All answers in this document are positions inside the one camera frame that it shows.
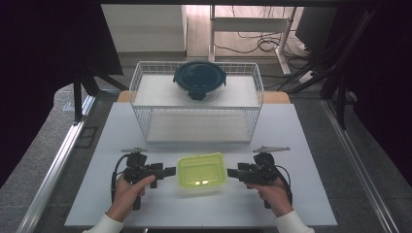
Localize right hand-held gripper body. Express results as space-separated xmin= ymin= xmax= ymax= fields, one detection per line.
xmin=246 ymin=146 xmax=292 ymax=210

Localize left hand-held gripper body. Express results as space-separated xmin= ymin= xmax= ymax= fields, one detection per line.
xmin=120 ymin=147 xmax=154 ymax=212

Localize yellow-green rectangular container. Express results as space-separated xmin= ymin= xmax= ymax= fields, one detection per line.
xmin=176 ymin=151 xmax=228 ymax=196

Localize white wire shelf rack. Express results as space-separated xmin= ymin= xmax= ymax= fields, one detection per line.
xmin=128 ymin=60 xmax=265 ymax=145

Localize round container dark blue lid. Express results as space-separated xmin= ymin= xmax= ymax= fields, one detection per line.
xmin=172 ymin=60 xmax=228 ymax=102

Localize person's right hand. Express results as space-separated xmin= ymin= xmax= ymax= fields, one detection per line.
xmin=245 ymin=176 xmax=294 ymax=218

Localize person's left hand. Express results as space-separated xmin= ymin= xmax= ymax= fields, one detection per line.
xmin=106 ymin=174 xmax=156 ymax=223

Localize wooden table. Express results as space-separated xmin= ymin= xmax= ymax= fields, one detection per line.
xmin=116 ymin=89 xmax=292 ymax=105

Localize black metal stand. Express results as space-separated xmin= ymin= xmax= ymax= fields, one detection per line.
xmin=278 ymin=9 xmax=378 ymax=131
xmin=72 ymin=64 xmax=129 ymax=126

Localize white power strip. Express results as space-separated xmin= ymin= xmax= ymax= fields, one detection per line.
xmin=296 ymin=69 xmax=315 ymax=84

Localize white cabinet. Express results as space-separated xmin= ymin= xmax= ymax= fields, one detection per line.
xmin=101 ymin=4 xmax=189 ymax=54

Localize black curtain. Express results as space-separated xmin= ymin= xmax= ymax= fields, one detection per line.
xmin=0 ymin=0 xmax=124 ymax=189
xmin=334 ymin=0 xmax=412 ymax=186

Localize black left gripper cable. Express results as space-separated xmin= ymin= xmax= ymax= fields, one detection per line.
xmin=110 ymin=153 xmax=131 ymax=204

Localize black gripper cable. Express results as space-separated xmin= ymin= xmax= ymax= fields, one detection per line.
xmin=274 ymin=164 xmax=294 ymax=207
xmin=110 ymin=153 xmax=131 ymax=204

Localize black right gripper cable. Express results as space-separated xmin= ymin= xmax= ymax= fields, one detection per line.
xmin=274 ymin=164 xmax=294 ymax=207

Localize aluminium rail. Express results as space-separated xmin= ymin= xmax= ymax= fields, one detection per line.
xmin=321 ymin=98 xmax=400 ymax=233
xmin=15 ymin=94 xmax=97 ymax=233

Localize black floor cables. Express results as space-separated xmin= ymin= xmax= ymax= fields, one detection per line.
xmin=214 ymin=5 xmax=313 ymax=61

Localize white desk frame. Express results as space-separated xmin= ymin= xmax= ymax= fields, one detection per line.
xmin=208 ymin=4 xmax=298 ymax=77

